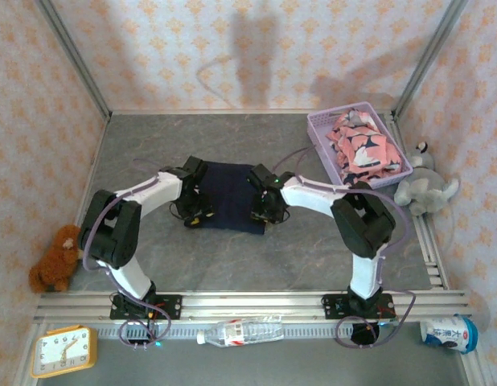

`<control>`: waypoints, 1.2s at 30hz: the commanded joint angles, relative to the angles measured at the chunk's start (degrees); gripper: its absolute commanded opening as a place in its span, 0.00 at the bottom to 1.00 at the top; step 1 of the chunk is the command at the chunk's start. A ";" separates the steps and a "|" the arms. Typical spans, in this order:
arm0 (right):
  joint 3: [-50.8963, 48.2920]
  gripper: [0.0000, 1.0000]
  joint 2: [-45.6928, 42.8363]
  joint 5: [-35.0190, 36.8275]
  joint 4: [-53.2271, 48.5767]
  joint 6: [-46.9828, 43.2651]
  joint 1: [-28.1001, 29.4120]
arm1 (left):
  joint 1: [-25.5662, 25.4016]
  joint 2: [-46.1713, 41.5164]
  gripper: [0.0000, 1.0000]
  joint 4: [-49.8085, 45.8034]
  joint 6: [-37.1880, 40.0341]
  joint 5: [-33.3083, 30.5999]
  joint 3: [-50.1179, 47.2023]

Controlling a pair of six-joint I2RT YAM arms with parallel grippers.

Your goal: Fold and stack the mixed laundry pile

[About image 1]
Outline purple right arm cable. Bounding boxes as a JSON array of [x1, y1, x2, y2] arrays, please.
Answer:
[[271, 145, 417, 349]]

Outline grey plush toy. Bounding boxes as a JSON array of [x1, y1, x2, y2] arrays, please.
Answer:
[[394, 140, 461, 217]]

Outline grey slotted cable duct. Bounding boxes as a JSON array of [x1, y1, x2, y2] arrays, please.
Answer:
[[97, 324, 425, 339]]

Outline pink patterned shorts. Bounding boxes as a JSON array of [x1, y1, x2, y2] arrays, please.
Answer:
[[326, 109, 405, 185]]

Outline wide aluminium mounting rail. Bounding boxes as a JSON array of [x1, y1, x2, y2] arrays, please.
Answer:
[[33, 289, 473, 322]]

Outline navy blue garment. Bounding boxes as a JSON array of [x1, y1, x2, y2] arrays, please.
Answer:
[[191, 159, 268, 236]]

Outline white blue yogurt cup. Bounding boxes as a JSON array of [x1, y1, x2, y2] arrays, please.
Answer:
[[419, 314, 479, 355]]

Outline clear plastic water bottle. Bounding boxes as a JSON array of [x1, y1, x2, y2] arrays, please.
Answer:
[[196, 314, 285, 349]]

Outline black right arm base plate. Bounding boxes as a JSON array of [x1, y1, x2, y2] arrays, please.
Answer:
[[320, 293, 396, 322]]

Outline brown plush toy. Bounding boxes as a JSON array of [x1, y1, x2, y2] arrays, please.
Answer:
[[29, 224, 84, 294]]

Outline aluminium frame post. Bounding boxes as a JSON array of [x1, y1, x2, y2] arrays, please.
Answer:
[[35, 0, 113, 121], [392, 0, 470, 117]]

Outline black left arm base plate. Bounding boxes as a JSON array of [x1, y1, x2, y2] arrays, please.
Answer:
[[109, 294, 183, 322]]

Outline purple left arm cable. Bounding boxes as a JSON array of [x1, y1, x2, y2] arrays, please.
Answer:
[[83, 158, 173, 349]]

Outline yellow alarm clock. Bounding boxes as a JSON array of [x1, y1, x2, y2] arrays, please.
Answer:
[[30, 326, 99, 379]]

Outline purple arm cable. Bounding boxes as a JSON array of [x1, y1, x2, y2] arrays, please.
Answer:
[[83, 158, 173, 349], [271, 145, 417, 349]]

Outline aluminium side rail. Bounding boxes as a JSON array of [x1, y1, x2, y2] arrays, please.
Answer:
[[383, 112, 450, 290], [76, 114, 113, 226]]

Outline lilac plastic basket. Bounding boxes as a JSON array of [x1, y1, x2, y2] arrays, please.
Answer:
[[306, 101, 414, 191]]

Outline black controller box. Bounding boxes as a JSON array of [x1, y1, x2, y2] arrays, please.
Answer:
[[125, 321, 161, 347], [351, 321, 381, 347]]

